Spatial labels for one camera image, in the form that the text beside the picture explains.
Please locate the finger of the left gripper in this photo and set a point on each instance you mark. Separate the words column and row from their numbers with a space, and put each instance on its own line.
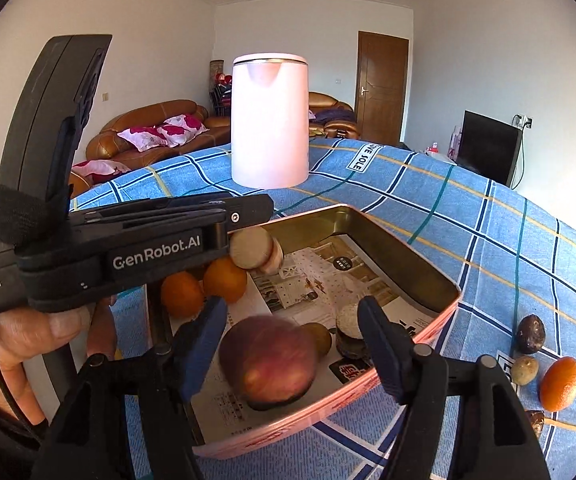
column 240, row 210
column 164, row 234

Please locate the pink flowered cushion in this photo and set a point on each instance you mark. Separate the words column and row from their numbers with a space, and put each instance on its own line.
column 174, row 132

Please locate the person left hand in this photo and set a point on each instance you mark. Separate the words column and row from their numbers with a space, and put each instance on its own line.
column 25, row 333

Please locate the pink biscuit tin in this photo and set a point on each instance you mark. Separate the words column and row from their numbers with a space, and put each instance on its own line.
column 419, row 278

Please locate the paper leaflet in tin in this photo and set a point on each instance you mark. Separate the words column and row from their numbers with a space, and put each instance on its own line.
column 313, row 283

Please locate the orange mandarin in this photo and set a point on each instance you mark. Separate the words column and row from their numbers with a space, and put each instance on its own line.
column 226, row 280
column 557, row 390
column 182, row 295

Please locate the purple passion fruit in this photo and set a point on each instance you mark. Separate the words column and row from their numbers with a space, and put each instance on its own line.
column 268, row 361

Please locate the pink electric kettle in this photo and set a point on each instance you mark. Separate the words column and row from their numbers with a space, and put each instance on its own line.
column 269, row 121

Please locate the black television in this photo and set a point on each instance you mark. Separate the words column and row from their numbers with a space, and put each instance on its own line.
column 489, row 147

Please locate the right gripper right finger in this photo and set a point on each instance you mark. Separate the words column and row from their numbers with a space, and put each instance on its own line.
column 494, row 439

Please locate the small brown longan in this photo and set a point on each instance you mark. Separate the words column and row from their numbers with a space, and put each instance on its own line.
column 321, row 337
column 524, row 370

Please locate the dark brown room door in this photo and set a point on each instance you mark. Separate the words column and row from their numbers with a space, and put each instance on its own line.
column 381, row 84

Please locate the dark water chestnut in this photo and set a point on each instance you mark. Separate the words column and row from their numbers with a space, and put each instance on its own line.
column 530, row 334

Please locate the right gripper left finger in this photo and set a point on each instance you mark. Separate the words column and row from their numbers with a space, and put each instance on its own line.
column 88, row 437

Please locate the brown leather armchair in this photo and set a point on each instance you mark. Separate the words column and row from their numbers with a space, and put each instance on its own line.
column 331, row 118

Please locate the blue plaid tablecloth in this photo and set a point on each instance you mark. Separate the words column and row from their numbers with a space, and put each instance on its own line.
column 509, row 257

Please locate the brown leather sofa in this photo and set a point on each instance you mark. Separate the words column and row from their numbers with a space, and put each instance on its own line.
column 108, row 156

